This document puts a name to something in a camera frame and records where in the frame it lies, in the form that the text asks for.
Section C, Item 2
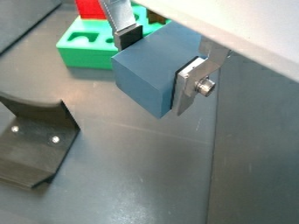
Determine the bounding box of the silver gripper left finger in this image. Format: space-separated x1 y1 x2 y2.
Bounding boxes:
98 0 143 51

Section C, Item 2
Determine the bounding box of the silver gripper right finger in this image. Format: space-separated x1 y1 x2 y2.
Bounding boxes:
173 37 232 116

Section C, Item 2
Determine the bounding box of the blue rectangular block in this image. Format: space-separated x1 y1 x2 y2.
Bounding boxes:
113 22 202 118

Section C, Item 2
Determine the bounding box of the green foam shape board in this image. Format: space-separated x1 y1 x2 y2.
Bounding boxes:
57 0 164 69

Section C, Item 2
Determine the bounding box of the black curved fixture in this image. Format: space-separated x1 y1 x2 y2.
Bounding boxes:
0 92 81 189

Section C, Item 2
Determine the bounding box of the brown star peg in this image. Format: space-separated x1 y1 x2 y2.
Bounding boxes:
147 10 166 25

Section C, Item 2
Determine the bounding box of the red block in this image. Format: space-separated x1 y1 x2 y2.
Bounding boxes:
75 0 107 19

